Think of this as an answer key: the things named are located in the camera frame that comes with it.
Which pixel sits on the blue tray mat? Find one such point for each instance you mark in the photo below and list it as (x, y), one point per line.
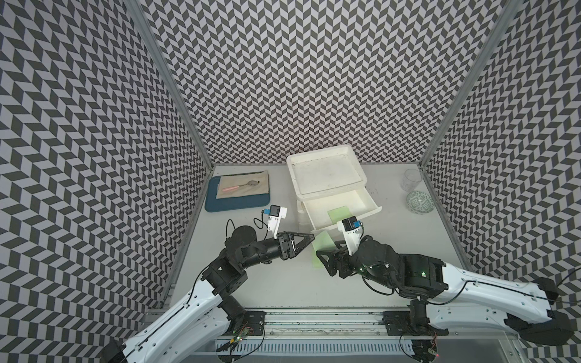
(215, 205)

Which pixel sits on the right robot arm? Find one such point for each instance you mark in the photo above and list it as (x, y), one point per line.
(445, 297)

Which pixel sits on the beige folded cloth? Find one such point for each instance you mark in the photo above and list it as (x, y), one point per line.
(240, 179)

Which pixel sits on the clear glass cup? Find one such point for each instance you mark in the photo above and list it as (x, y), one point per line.
(411, 179)

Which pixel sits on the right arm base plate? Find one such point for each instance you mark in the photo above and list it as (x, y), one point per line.
(400, 323)

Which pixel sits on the aluminium front rail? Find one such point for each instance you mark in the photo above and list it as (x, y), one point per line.
(335, 323)

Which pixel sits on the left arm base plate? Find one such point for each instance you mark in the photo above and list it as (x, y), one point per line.
(254, 320)

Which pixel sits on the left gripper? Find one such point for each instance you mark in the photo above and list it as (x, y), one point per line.
(284, 246)

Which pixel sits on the pink-handled metal spoon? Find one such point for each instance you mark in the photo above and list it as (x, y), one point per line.
(235, 188)

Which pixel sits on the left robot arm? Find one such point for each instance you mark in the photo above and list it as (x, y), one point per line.
(209, 309)

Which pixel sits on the white top drawer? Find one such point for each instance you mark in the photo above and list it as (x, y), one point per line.
(325, 213)

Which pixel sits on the green sticky note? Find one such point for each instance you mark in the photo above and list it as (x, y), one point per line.
(338, 214)
(323, 242)

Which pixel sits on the white three-drawer cabinet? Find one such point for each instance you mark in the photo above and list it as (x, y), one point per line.
(330, 179)

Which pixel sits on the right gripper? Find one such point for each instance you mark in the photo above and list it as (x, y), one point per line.
(340, 262)

